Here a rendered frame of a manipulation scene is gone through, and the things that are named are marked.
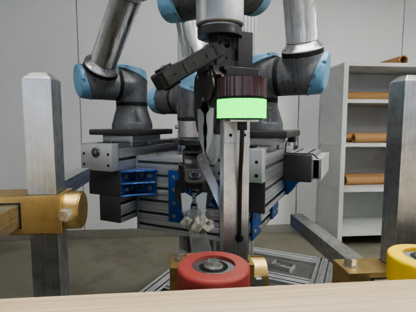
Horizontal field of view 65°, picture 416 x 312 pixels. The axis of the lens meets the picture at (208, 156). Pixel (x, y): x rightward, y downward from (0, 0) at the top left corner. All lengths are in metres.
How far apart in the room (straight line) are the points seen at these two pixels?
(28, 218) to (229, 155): 0.27
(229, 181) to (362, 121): 3.11
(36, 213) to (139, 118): 0.81
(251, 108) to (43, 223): 0.30
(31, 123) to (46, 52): 2.85
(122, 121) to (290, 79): 0.60
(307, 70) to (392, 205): 0.52
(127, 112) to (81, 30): 2.08
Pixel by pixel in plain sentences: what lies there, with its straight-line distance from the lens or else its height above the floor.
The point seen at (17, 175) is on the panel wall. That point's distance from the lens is 3.39.
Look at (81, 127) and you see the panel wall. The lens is 3.19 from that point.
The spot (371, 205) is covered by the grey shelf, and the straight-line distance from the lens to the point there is 3.67.
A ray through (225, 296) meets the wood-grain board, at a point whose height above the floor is 0.90.
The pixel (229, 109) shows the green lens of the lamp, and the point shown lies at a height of 1.08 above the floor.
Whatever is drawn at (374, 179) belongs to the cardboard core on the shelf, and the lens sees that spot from 3.27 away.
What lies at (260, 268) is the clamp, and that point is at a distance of 0.48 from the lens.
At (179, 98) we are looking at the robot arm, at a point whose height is 1.12.
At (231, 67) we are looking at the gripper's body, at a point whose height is 1.14.
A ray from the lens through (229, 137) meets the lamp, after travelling 0.43.
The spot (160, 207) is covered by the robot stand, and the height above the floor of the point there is 0.77.
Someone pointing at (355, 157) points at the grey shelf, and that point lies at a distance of 3.50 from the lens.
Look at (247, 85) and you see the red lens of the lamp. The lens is 0.38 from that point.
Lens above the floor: 1.06
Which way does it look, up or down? 6 degrees down
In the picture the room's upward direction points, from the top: straight up
